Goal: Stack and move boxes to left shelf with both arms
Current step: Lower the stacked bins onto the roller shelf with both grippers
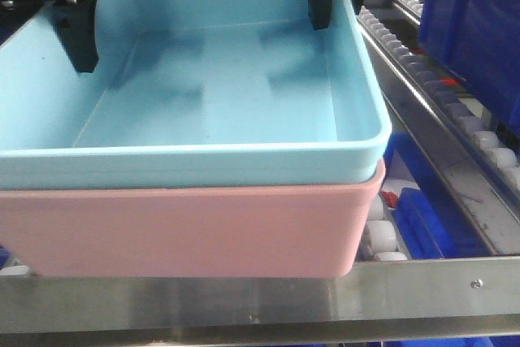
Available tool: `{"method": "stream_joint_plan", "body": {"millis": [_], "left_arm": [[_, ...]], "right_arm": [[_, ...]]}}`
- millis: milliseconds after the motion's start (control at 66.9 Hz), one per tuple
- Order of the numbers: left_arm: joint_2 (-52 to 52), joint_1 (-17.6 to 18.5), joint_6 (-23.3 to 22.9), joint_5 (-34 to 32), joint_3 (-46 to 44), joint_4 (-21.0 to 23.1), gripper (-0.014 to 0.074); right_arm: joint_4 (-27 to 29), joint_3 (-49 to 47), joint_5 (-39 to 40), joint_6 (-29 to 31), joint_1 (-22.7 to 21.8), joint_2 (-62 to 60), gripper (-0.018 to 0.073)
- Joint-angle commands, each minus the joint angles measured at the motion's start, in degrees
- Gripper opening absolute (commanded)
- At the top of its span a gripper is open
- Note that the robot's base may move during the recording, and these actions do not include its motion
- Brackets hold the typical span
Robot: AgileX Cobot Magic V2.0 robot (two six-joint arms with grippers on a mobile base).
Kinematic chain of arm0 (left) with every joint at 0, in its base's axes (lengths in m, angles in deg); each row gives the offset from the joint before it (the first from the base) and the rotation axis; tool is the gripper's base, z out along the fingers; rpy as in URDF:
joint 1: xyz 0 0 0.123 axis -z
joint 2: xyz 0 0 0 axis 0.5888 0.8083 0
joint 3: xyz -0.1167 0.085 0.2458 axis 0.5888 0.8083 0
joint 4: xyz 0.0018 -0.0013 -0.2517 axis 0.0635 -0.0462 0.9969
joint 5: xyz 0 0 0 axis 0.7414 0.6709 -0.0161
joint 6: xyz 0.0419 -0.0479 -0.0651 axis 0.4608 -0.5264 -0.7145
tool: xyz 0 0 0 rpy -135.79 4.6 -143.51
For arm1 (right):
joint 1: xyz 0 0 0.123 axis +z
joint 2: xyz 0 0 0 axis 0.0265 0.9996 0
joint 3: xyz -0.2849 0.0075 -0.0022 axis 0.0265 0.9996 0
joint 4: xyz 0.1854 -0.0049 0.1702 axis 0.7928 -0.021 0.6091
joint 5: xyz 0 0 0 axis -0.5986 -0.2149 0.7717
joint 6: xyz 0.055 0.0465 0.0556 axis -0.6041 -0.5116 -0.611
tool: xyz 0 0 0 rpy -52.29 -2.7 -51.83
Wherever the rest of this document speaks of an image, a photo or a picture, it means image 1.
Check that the stainless steel shelf rack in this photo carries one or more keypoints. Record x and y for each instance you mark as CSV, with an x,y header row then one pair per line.
x,y
473,288

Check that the white roller track middle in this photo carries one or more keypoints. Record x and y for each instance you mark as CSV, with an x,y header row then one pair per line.
x,y
379,241

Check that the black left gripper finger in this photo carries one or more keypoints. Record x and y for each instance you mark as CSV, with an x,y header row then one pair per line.
x,y
74,22

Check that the blue bin under shelf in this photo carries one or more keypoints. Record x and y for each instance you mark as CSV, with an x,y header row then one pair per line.
x,y
428,219

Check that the white roller track right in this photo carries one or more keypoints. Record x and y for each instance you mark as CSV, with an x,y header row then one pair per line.
x,y
392,25

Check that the large blue crate right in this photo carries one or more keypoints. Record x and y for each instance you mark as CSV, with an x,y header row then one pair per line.
x,y
477,41

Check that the white roller track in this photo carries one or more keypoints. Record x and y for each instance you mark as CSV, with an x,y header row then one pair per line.
x,y
379,241
392,25

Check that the pink plastic box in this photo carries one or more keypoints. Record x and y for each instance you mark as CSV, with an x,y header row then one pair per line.
x,y
288,231

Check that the light blue plastic box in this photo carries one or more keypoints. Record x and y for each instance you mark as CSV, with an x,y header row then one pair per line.
x,y
190,93

